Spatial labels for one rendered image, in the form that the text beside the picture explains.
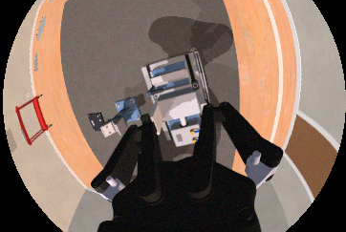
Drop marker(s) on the light grey rectangular block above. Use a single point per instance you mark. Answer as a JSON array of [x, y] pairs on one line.
[[179, 104]]

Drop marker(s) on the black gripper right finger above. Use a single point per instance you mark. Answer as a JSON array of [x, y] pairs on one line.
[[260, 156]]

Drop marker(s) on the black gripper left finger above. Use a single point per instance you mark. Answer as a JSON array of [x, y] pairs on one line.
[[138, 144]]

